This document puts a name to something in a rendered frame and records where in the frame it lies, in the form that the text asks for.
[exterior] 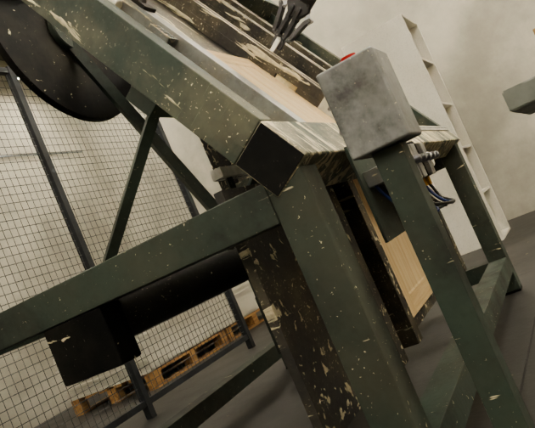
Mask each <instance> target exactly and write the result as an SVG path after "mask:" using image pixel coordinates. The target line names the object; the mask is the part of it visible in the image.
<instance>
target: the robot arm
mask: <svg viewBox="0 0 535 428"><path fill-rule="evenodd" d="M316 1H317V0H285V1H282V0H279V9H278V13H277V15H276V18H275V21H274V23H273V29H272V31H273V32H274V34H275V36H274V38H273V40H272V41H271V45H272V47H271V48H270V50H271V51H272V52H273V53H275V54H276V53H277V52H278V51H279V50H282V48H283V46H284V45H285V43H286V42H294V41H295V39H296V38H297V37H298V36H299V35H300V34H301V33H302V32H303V31H304V30H305V28H306V27H307V26H308V25H311V24H312V23H313V20H312V19H311V17H310V13H311V9H312V7H313V5H314V4H315V3H316ZM286 7H287V13H286V15H285V17H284V19H283V15H284V11H285V8H286ZM305 17H306V18H305ZM303 18H305V19H304V21H303V22H302V23H301V24H300V25H299V26H298V27H297V28H296V29H295V27H296V25H297V23H299V21H300V20H301V19H303ZM282 19H283V21H282ZM291 19H292V20H291ZM290 20H291V22H290ZM281 21H282V23H281ZM289 23H290V24H289ZM287 25H289V26H288V28H287V29H286V27H287ZM285 29H286V31H285V33H284V30H285ZM294 29H295V31H294V32H293V30H294ZM292 32H293V33H292ZM283 33H284V35H283ZM291 33H292V34H291ZM282 35H283V36H282Z"/></svg>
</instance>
